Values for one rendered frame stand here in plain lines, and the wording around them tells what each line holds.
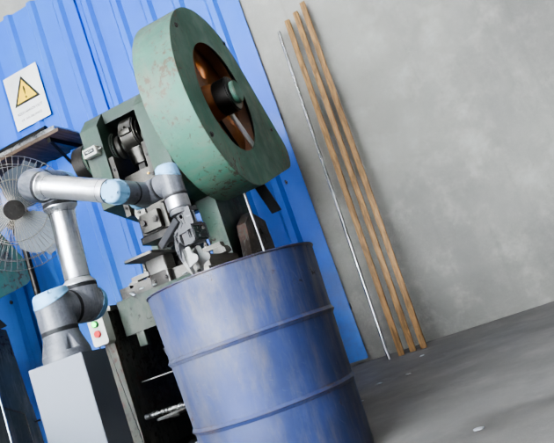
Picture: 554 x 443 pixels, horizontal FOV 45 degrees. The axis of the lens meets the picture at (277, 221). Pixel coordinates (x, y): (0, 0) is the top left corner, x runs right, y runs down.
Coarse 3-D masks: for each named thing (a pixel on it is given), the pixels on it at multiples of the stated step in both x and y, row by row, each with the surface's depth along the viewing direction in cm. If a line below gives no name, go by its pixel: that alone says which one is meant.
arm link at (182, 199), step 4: (184, 192) 206; (172, 196) 204; (176, 196) 204; (180, 196) 205; (184, 196) 205; (164, 200) 207; (168, 200) 205; (172, 200) 204; (176, 200) 204; (180, 200) 204; (184, 200) 205; (188, 200) 206; (168, 204) 205; (172, 204) 204; (176, 204) 204; (180, 204) 204; (184, 204) 204; (188, 204) 206; (168, 208) 205; (172, 208) 204; (176, 208) 204; (168, 212) 207
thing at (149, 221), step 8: (144, 168) 288; (128, 176) 291; (136, 176) 289; (144, 176) 288; (144, 208) 286; (152, 208) 286; (160, 208) 284; (136, 216) 287; (144, 216) 283; (152, 216) 281; (160, 216) 282; (168, 216) 283; (144, 224) 282; (152, 224) 282; (160, 224) 281; (168, 224) 283; (144, 232) 283; (152, 232) 285
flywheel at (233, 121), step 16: (208, 48) 299; (208, 64) 303; (224, 64) 310; (208, 80) 295; (224, 80) 279; (208, 96) 279; (224, 96) 277; (240, 96) 282; (224, 112) 281; (240, 112) 314; (240, 128) 294; (240, 144) 301
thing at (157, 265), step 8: (136, 256) 263; (144, 256) 263; (152, 256) 269; (160, 256) 273; (168, 256) 275; (128, 264) 268; (152, 264) 274; (160, 264) 272; (168, 264) 273; (152, 272) 274; (160, 272) 272; (168, 272) 271; (152, 280) 272; (160, 280) 272; (168, 280) 271
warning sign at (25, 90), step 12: (24, 72) 462; (36, 72) 458; (12, 84) 465; (24, 84) 461; (36, 84) 457; (12, 96) 464; (24, 96) 461; (36, 96) 457; (12, 108) 464; (24, 108) 461; (36, 108) 457; (48, 108) 453; (24, 120) 460; (36, 120) 456
